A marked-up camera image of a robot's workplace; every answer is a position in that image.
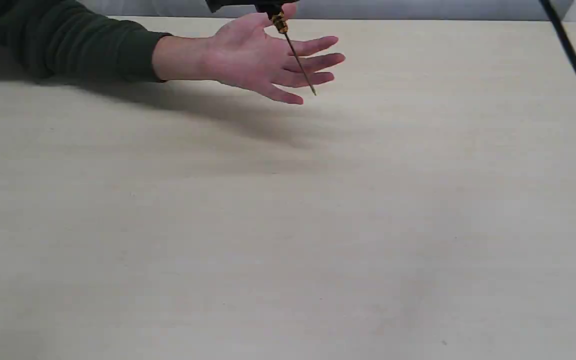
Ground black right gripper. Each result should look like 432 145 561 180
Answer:
205 0 298 15

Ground person's bare hand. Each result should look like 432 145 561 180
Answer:
202 2 347 106

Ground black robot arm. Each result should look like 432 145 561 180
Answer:
205 0 565 41

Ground dark green sleeved forearm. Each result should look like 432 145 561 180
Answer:
0 0 209 84

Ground black and gold screwdriver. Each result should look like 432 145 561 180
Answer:
264 3 317 96

